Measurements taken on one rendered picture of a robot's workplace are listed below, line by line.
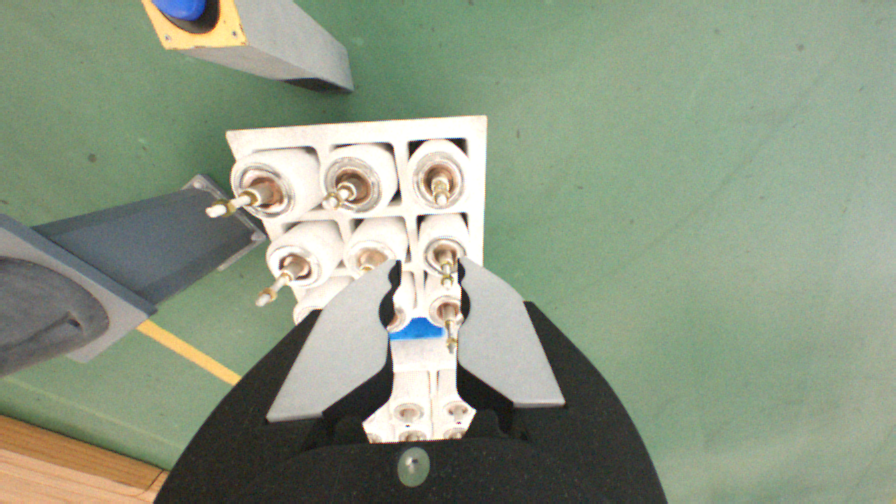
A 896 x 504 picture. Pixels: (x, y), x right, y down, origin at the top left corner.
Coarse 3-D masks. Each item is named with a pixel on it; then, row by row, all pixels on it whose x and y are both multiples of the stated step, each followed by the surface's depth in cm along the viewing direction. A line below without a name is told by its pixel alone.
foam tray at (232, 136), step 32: (288, 128) 35; (320, 128) 35; (352, 128) 35; (384, 128) 35; (416, 128) 36; (448, 128) 36; (480, 128) 36; (320, 160) 37; (480, 160) 38; (480, 192) 41; (288, 224) 44; (352, 224) 44; (416, 224) 43; (480, 224) 43; (416, 256) 46; (480, 256) 46; (416, 288) 49
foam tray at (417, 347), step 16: (400, 352) 63; (416, 352) 63; (432, 352) 63; (448, 352) 63; (400, 368) 61; (416, 368) 61; (432, 368) 61; (448, 368) 62; (432, 384) 64; (432, 400) 68; (432, 416) 71
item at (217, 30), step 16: (144, 0) 19; (208, 0) 19; (224, 0) 19; (160, 16) 19; (208, 16) 19; (224, 16) 19; (160, 32) 20; (176, 32) 20; (192, 32) 20; (208, 32) 20; (224, 32) 20; (240, 32) 20; (176, 48) 20; (192, 48) 20
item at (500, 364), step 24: (480, 288) 10; (504, 288) 10; (480, 312) 9; (504, 312) 9; (480, 336) 8; (504, 336) 8; (528, 336) 8; (456, 360) 7; (480, 360) 7; (504, 360) 7; (528, 360) 7; (456, 384) 7; (480, 384) 6; (504, 384) 6; (528, 384) 6; (552, 384) 6; (480, 408) 7; (504, 408) 6; (504, 432) 7
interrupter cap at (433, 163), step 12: (432, 156) 31; (444, 156) 31; (420, 168) 31; (432, 168) 31; (444, 168) 32; (456, 168) 32; (420, 180) 32; (456, 180) 32; (420, 192) 33; (432, 192) 33; (456, 192) 33; (432, 204) 34
